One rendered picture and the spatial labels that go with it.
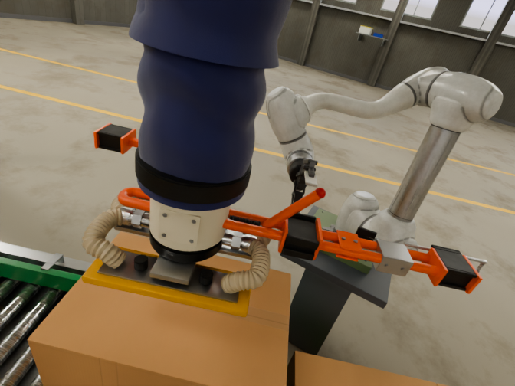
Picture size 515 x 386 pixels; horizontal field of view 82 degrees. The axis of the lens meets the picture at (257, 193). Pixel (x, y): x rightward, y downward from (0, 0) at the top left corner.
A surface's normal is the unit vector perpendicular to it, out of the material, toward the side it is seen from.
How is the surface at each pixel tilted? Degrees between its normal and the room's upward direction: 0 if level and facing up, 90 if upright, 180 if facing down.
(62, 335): 0
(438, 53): 90
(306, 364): 0
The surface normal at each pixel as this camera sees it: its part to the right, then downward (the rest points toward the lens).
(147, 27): -0.45, 0.02
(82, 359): -0.13, 0.50
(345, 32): -0.46, 0.39
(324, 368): 0.20, -0.83
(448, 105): -0.89, 0.11
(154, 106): -0.68, 0.02
